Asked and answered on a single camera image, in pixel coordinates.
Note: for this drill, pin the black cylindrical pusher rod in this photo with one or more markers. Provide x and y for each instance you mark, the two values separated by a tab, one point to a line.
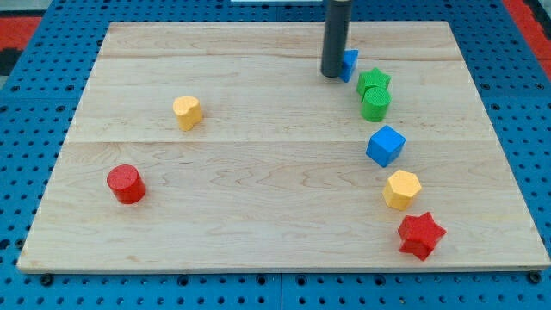
337	21

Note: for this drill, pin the blue triangle block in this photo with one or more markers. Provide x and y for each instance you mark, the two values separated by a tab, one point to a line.
348	64

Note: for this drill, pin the green star block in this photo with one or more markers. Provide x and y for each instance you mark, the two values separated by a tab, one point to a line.
374	78

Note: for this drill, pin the green cylinder block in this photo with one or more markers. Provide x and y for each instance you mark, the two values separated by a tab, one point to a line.
375	103

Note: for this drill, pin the blue cube block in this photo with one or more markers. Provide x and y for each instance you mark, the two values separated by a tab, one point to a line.
385	146

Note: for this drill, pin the light wooden board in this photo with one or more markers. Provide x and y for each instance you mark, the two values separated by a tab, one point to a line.
276	178

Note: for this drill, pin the yellow heart block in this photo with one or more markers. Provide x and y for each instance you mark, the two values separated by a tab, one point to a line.
188	112

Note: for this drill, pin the yellow hexagon block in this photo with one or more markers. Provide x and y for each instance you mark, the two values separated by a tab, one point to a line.
401	190

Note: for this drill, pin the red star block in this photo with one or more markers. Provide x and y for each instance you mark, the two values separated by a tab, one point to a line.
420	235

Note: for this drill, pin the red cylinder block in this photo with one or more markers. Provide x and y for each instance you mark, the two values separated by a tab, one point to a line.
126	184

